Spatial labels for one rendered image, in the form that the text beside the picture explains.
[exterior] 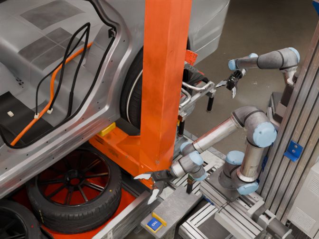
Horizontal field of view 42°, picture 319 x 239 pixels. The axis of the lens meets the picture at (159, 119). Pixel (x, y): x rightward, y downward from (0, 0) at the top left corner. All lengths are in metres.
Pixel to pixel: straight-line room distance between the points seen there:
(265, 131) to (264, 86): 2.68
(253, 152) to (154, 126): 0.61
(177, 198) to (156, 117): 0.78
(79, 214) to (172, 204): 0.62
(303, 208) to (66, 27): 2.18
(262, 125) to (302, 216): 0.69
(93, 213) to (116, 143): 0.50
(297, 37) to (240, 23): 0.75
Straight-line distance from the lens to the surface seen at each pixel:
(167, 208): 2.90
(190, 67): 3.01
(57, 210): 2.85
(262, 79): 4.81
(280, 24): 5.88
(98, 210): 2.84
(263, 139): 2.09
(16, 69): 3.35
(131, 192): 3.18
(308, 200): 2.44
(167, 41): 2.02
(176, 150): 3.63
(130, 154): 2.85
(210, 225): 3.15
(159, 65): 2.13
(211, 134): 2.20
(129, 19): 2.60
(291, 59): 2.83
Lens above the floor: 2.85
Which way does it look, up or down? 44 degrees down
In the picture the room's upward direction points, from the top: 5 degrees clockwise
